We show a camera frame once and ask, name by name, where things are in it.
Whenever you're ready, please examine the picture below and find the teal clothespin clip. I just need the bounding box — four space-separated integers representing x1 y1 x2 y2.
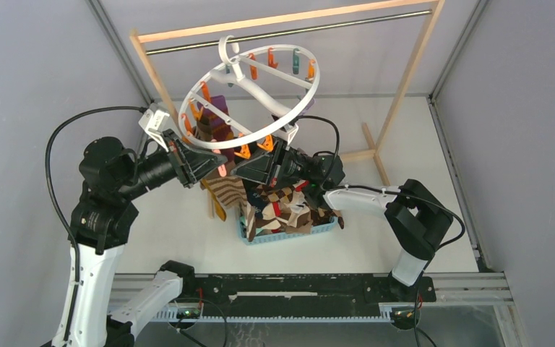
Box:
291 48 300 75

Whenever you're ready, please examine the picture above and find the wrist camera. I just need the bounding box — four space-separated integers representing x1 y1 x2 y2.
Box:
272 117 299 145
138 103 171 150

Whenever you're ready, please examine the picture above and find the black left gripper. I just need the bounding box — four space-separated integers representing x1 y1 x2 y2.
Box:
120 127 228 198

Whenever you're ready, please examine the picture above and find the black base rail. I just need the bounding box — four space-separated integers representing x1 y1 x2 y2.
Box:
160 260 437 321

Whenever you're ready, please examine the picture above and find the wooden clothes rack frame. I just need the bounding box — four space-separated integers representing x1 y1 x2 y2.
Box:
129 0 446 219

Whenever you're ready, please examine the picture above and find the mustard yellow brown sock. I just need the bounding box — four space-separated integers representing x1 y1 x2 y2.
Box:
201 180 227 221

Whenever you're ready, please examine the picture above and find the pile of mixed socks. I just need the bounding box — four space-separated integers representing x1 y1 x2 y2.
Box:
238 181 345 245

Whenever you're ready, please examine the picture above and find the purple striped sock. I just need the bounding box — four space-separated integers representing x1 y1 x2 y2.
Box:
196 95 238 164

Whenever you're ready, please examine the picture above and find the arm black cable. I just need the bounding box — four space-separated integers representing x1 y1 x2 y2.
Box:
296 114 467 251
44 106 148 342

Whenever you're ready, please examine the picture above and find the tan wavy striped sock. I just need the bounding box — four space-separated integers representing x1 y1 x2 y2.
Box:
205 176 247 208

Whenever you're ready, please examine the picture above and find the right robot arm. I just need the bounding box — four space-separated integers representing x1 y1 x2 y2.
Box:
231 144 457 301

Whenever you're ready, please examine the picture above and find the white round clip hanger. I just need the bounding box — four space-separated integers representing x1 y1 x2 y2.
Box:
178 34 322 152

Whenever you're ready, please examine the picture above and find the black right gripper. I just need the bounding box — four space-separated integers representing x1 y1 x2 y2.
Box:
231 134 314 186

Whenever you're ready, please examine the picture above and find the light blue sock basket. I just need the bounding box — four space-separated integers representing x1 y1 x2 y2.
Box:
236 210 340 247

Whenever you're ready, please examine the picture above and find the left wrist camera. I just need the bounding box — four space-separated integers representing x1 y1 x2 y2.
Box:
138 103 171 150

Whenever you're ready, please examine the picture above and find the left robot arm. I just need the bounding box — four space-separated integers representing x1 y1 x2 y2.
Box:
51 130 227 346

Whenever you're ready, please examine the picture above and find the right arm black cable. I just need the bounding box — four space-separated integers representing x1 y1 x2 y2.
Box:
296 114 467 251

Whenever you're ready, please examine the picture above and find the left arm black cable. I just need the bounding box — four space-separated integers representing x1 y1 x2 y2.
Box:
44 106 148 342

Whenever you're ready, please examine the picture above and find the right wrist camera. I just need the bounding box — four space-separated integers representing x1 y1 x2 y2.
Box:
272 117 299 145

